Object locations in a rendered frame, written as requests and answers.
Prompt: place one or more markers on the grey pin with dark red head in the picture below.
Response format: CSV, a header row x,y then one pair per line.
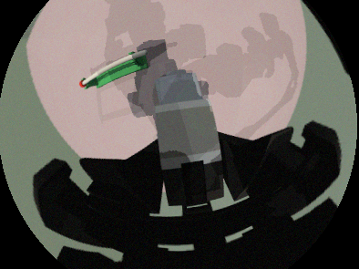
x,y
83,83

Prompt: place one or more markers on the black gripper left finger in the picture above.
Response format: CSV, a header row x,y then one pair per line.
x,y
141,174

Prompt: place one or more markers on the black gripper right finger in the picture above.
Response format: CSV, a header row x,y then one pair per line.
x,y
243,158

